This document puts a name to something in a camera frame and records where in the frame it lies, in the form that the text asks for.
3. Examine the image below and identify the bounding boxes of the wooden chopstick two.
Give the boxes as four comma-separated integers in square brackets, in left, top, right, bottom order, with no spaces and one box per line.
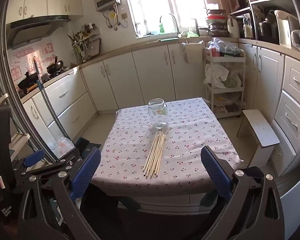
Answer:
[144,130,163,178]

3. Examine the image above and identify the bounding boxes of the wooden chopstick six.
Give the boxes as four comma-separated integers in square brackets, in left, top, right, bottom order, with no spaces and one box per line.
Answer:
[155,133,166,176]

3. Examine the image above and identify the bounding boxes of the wooden chopstick four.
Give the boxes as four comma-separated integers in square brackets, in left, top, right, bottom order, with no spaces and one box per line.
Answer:
[150,130,163,177]

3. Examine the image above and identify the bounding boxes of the wooden chopstick five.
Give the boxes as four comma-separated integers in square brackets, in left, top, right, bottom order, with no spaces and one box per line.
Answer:
[152,131,165,177]

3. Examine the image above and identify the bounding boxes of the wooden chopstick three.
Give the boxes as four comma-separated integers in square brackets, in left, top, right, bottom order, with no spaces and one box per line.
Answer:
[147,131,164,176]

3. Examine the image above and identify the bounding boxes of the wooden chopstick one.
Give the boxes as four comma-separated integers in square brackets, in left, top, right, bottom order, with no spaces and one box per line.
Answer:
[143,130,161,172]

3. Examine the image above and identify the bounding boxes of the chrome kitchen faucet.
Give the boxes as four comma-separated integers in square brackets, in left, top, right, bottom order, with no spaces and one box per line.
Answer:
[159,13,182,38]

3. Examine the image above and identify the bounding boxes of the white small stool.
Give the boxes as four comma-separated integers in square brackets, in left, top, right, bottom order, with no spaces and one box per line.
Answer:
[237,109,280,168]

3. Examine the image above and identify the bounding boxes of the floral cherry tablecloth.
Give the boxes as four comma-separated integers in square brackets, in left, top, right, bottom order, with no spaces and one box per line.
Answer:
[91,98,242,197]

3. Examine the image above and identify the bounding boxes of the black pan front burner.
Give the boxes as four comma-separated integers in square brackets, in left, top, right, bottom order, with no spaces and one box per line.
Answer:
[18,72,38,93]

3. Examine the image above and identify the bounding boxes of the black wok on stove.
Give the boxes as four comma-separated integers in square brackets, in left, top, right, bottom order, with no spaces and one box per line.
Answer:
[46,56,64,75]

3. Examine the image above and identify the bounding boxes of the clear glass jar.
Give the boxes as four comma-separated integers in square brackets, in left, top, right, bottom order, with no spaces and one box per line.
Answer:
[148,98,169,129]

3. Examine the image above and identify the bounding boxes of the white rolling utility cart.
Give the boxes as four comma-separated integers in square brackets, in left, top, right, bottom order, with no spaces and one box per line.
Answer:
[205,48,246,118]

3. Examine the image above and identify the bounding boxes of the white plastic bag in cart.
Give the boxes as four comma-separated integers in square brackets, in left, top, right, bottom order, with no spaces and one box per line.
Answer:
[203,64,229,89]

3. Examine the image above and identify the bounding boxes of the range hood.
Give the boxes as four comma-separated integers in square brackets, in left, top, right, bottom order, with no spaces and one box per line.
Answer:
[6,15,70,49]

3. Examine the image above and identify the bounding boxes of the white hanging trash bin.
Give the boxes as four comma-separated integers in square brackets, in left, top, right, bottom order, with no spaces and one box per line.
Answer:
[181,41,205,64]

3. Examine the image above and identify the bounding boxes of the stacked bowls and plates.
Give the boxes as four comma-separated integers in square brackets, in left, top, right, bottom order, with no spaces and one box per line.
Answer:
[206,9,230,37]

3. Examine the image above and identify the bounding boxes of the white plastic jug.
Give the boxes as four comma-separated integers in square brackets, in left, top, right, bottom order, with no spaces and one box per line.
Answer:
[227,16,240,38]

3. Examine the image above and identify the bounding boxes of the black kettle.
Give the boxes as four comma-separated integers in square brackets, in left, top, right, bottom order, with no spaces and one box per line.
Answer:
[258,10,279,44]

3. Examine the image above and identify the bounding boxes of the green dish soap bottle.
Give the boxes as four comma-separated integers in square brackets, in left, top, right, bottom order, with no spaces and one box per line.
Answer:
[159,23,165,34]

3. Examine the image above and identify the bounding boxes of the white electric water boiler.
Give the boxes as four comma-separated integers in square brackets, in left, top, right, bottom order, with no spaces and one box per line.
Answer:
[274,10,300,50]

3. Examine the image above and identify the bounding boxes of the wall utensil rack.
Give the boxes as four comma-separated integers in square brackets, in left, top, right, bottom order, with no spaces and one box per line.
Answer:
[67,23,101,63]

